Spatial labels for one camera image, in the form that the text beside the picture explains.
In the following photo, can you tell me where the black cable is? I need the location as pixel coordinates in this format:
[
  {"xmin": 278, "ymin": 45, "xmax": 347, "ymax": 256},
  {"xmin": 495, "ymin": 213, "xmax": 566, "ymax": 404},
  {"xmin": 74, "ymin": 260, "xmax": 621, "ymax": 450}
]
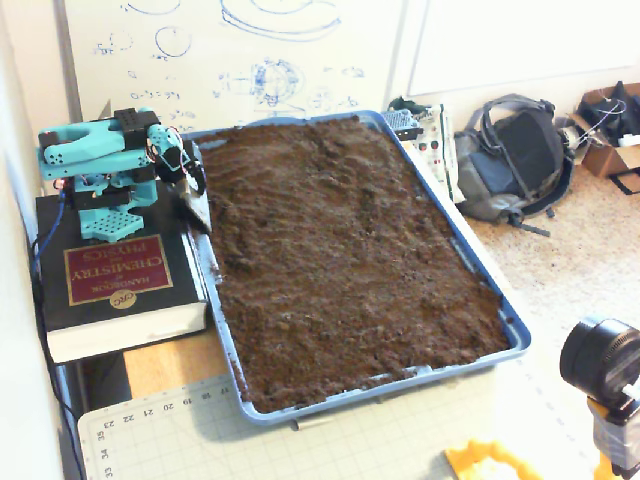
[{"xmin": 29, "ymin": 239, "xmax": 87, "ymax": 480}]

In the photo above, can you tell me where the yellow taped camera stand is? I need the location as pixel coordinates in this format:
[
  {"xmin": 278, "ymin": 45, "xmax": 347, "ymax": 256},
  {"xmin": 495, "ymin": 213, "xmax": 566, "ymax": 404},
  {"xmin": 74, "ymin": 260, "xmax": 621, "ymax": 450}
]
[{"xmin": 587, "ymin": 397, "xmax": 640, "ymax": 480}]

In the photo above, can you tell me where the black round camera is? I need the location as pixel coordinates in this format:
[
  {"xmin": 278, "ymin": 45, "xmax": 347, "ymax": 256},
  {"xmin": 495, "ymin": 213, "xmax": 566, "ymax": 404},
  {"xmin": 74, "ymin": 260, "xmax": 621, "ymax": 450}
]
[{"xmin": 558, "ymin": 315, "xmax": 640, "ymax": 411}]

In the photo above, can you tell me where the small metal bar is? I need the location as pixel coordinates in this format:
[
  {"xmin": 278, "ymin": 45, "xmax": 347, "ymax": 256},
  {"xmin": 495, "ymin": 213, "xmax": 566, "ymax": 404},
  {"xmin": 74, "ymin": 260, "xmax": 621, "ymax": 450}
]
[{"xmin": 291, "ymin": 417, "xmax": 335, "ymax": 431}]

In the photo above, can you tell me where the black chemistry physics handbook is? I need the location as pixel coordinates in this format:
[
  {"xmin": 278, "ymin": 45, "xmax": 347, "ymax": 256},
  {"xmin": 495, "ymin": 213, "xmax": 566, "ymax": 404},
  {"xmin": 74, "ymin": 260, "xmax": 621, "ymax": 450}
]
[{"xmin": 34, "ymin": 179, "xmax": 210, "ymax": 365}]

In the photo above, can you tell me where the grey backpack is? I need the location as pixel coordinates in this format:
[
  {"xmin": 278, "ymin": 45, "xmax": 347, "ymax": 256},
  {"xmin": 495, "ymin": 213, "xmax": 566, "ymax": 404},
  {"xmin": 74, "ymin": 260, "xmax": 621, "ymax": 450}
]
[{"xmin": 452, "ymin": 93, "xmax": 576, "ymax": 239}]

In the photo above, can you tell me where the whiteboard with blue drawings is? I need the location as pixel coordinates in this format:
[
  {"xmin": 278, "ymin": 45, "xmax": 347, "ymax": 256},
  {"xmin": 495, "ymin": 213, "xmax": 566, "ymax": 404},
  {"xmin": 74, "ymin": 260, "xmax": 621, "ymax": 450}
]
[{"xmin": 53, "ymin": 0, "xmax": 406, "ymax": 136}]

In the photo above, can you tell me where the blank whiteboard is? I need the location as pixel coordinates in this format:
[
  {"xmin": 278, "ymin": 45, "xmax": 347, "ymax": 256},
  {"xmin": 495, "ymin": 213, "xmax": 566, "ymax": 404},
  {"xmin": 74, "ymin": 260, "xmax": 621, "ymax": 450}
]
[{"xmin": 405, "ymin": 0, "xmax": 640, "ymax": 99}]

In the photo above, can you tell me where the brown cardboard box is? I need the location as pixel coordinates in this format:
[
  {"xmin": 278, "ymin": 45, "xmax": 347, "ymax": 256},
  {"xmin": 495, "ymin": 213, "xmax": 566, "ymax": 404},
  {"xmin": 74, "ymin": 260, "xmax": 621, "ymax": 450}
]
[{"xmin": 567, "ymin": 84, "xmax": 640, "ymax": 179}]

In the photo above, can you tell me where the blue cable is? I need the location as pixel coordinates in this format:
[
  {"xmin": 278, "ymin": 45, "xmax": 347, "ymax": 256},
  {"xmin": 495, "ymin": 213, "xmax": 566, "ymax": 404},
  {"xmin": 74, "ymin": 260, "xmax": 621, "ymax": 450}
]
[{"xmin": 30, "ymin": 196, "xmax": 69, "ymax": 281}]

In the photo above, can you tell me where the foil wrapped gripper finger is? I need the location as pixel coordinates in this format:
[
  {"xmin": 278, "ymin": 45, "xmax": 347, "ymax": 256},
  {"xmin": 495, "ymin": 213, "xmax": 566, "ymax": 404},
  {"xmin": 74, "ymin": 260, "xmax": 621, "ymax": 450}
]
[{"xmin": 172, "ymin": 179, "xmax": 214, "ymax": 234}]

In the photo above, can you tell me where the black strap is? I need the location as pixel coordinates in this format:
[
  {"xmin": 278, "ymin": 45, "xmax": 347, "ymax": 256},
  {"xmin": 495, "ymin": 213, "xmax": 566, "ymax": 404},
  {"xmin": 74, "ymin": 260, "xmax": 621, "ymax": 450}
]
[{"xmin": 608, "ymin": 172, "xmax": 640, "ymax": 195}]

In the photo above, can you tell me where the brown soil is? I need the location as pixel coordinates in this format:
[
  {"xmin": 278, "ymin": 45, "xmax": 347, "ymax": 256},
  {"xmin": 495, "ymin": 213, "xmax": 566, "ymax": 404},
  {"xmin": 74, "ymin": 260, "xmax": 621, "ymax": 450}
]
[{"xmin": 192, "ymin": 115, "xmax": 512, "ymax": 414}]

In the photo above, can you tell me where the pale green cutting mat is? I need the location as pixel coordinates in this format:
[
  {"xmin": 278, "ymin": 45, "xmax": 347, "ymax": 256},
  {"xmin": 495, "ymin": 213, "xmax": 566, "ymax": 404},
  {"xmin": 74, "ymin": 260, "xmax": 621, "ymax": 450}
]
[{"xmin": 77, "ymin": 359, "xmax": 609, "ymax": 480}]

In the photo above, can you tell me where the white electronics board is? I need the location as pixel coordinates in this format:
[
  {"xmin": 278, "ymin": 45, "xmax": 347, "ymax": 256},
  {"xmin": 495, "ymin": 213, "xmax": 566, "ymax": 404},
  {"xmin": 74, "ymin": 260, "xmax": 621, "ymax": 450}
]
[{"xmin": 399, "ymin": 103, "xmax": 466, "ymax": 204}]

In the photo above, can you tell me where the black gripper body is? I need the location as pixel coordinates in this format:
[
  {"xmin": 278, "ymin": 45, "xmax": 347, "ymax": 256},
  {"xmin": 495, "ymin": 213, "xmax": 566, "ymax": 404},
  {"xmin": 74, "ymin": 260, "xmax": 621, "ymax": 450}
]
[{"xmin": 153, "ymin": 143, "xmax": 194, "ymax": 185}]

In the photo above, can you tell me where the blue plastic tray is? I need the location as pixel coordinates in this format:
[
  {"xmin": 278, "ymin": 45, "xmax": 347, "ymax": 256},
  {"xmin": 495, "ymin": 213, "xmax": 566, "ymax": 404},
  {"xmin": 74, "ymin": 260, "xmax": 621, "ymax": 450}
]
[{"xmin": 179, "ymin": 109, "xmax": 532, "ymax": 427}]

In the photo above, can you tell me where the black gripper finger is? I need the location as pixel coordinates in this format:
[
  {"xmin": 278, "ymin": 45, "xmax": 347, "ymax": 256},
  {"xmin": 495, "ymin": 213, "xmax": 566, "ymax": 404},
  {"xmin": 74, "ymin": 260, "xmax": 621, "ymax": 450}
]
[{"xmin": 187, "ymin": 162, "xmax": 207, "ymax": 196}]

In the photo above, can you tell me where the yellow plastic object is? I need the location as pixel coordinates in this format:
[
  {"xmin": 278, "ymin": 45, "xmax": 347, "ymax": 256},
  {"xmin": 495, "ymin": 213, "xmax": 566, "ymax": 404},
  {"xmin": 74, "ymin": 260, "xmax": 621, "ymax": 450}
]
[{"xmin": 444, "ymin": 438, "xmax": 544, "ymax": 480}]

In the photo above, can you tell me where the black fabric bundle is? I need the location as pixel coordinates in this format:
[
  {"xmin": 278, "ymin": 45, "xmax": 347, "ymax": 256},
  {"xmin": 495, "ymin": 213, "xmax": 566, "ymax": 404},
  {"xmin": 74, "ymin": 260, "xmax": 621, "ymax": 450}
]
[{"xmin": 577, "ymin": 81, "xmax": 640, "ymax": 146}]

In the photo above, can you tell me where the dark green cloth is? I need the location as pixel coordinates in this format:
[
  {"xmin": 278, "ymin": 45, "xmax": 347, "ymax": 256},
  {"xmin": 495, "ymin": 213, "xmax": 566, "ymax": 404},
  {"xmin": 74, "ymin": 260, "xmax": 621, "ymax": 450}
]
[{"xmin": 387, "ymin": 95, "xmax": 431, "ymax": 114}]

